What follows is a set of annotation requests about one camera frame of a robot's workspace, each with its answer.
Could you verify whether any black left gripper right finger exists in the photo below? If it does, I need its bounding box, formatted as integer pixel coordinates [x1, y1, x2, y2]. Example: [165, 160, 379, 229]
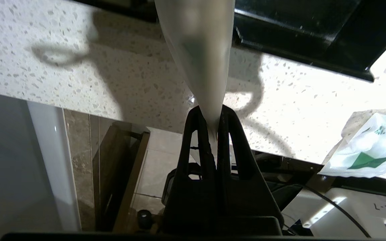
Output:
[217, 105, 284, 230]

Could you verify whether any toothbrush with wooden handle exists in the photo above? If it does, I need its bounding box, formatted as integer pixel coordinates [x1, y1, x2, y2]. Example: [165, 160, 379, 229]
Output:
[154, 0, 236, 143]

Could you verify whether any clear sachet with green print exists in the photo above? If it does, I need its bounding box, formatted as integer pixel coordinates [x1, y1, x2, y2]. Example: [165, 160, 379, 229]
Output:
[318, 108, 386, 184]

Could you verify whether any thin black base cable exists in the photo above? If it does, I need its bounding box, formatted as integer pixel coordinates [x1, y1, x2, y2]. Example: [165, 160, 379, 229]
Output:
[270, 182, 372, 239]

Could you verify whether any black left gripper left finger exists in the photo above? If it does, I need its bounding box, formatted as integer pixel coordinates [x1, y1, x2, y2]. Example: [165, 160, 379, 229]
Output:
[162, 106, 218, 220]

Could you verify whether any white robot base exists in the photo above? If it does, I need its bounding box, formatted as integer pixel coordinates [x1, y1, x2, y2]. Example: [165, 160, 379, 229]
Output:
[282, 187, 386, 241]

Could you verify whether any black box drawer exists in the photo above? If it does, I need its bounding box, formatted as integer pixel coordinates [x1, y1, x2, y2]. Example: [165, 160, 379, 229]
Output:
[74, 0, 386, 83]

